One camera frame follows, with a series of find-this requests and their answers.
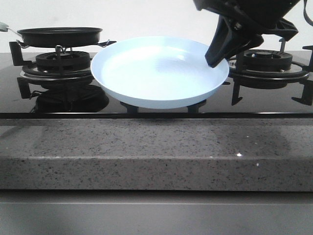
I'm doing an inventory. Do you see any left black pan support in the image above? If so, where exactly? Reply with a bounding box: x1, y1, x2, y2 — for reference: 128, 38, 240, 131
9, 41, 115, 100

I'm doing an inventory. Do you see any right black gas burner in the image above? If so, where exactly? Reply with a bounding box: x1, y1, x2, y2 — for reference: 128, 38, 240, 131
243, 49, 293, 72

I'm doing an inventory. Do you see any black pan support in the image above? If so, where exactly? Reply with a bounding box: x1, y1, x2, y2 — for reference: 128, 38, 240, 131
228, 38, 313, 106
9, 41, 115, 100

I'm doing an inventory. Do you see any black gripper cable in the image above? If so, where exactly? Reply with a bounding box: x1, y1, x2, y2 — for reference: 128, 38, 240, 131
303, 0, 313, 27

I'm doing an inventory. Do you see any left black gas burner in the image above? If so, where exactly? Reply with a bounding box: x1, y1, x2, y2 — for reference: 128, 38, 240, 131
36, 51, 90, 72

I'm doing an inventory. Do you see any black glass gas cooktop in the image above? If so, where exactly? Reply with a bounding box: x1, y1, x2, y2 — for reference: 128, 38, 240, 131
0, 51, 313, 119

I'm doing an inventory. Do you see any light blue plate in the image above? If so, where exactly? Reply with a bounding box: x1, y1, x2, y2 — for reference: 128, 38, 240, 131
90, 36, 229, 109

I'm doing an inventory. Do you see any right black pan support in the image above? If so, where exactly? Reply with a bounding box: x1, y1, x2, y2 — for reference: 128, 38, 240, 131
228, 38, 313, 106

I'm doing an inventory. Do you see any grey cabinet drawer front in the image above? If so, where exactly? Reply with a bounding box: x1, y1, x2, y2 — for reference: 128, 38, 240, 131
0, 191, 313, 235

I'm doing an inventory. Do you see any black gas burner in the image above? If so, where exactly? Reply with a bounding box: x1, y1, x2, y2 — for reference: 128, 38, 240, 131
36, 51, 90, 72
243, 49, 293, 72

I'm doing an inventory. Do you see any black frying pan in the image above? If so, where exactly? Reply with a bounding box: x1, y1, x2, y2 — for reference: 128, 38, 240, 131
0, 22, 104, 48

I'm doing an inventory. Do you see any small wire pan trivet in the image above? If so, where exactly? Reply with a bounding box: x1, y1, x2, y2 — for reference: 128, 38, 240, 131
16, 40, 117, 74

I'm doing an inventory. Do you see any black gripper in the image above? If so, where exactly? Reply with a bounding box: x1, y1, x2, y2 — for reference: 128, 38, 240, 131
194, 0, 298, 68

